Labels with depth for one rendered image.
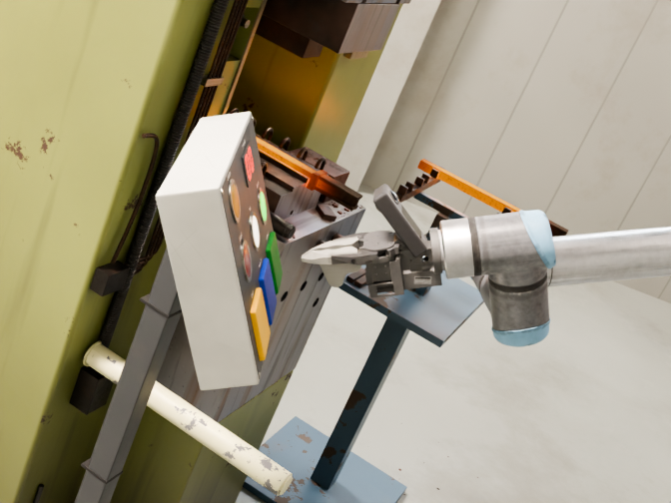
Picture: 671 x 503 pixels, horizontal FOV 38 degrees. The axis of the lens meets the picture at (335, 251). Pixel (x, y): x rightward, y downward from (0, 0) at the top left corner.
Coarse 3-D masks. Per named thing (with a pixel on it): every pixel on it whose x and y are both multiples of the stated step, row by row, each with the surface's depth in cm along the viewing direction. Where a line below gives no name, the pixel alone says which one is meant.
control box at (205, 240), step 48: (192, 144) 136; (240, 144) 135; (192, 192) 118; (240, 192) 131; (192, 240) 120; (240, 240) 126; (192, 288) 123; (240, 288) 123; (192, 336) 126; (240, 336) 125; (240, 384) 128
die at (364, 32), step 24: (288, 0) 175; (312, 0) 173; (336, 0) 171; (288, 24) 176; (312, 24) 174; (336, 24) 172; (360, 24) 175; (384, 24) 185; (336, 48) 173; (360, 48) 181
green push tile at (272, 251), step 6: (270, 234) 152; (270, 240) 149; (276, 240) 152; (270, 246) 147; (276, 246) 152; (270, 252) 146; (276, 252) 151; (270, 258) 146; (276, 258) 150; (270, 264) 147; (276, 264) 149; (276, 270) 149; (282, 270) 155; (276, 276) 148; (276, 282) 148; (276, 288) 148
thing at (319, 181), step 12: (264, 144) 197; (276, 156) 195; (288, 156) 196; (300, 168) 193; (312, 180) 192; (324, 180) 192; (324, 192) 192; (336, 192) 192; (348, 192) 190; (348, 204) 192
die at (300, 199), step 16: (272, 144) 204; (272, 160) 194; (272, 176) 189; (288, 176) 192; (304, 176) 192; (272, 192) 185; (288, 192) 187; (304, 192) 194; (272, 208) 185; (288, 208) 190; (304, 208) 198
